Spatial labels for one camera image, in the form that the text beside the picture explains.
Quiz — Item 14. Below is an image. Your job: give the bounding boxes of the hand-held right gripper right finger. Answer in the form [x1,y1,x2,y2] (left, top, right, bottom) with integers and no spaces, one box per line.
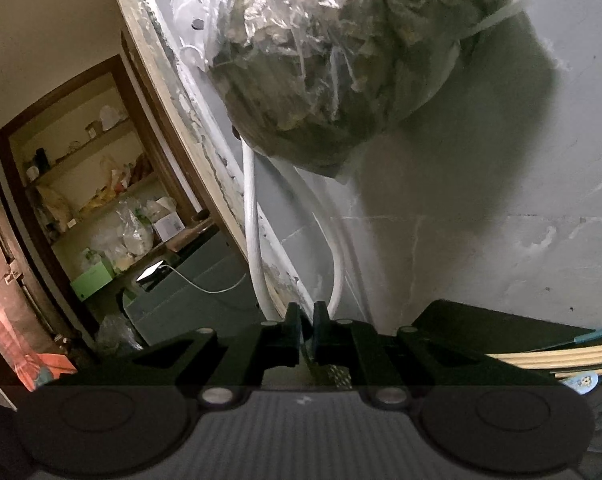
[312,300,486,406]

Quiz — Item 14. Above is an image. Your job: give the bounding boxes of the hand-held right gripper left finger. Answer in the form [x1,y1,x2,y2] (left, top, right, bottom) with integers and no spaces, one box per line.
[131,302,304,406]

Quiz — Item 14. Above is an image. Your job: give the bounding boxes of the dark textured utensil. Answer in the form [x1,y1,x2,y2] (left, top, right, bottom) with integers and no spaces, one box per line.
[301,337,354,390]

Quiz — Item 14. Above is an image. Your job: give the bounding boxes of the smartphone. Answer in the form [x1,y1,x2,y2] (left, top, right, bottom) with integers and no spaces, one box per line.
[136,260,168,291]

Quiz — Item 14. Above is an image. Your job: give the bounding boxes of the white cardboard box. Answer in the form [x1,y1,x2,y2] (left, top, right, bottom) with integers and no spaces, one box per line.
[152,211,185,242]

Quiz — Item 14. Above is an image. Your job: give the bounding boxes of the clear plastic bags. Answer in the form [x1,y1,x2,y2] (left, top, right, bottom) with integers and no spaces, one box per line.
[88,197,154,266]

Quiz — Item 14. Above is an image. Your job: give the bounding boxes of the green box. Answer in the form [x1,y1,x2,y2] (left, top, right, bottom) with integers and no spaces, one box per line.
[70,262,116,303]

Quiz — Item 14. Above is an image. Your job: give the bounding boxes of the clear bag of dried leaves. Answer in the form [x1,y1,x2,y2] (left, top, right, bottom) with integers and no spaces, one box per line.
[201,0,529,181]

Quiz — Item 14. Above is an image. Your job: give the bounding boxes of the wooden shelf unit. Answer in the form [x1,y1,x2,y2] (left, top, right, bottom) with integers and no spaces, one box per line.
[11,85,192,281]

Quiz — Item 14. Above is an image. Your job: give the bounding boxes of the red printed poster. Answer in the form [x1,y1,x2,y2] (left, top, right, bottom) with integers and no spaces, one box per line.
[0,195,79,393]

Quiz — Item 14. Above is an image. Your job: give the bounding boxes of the white charging cable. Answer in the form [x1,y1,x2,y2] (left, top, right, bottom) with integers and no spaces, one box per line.
[163,262,249,293]

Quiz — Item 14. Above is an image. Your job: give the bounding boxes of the white hose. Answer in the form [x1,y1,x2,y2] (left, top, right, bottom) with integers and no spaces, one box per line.
[233,130,344,321]

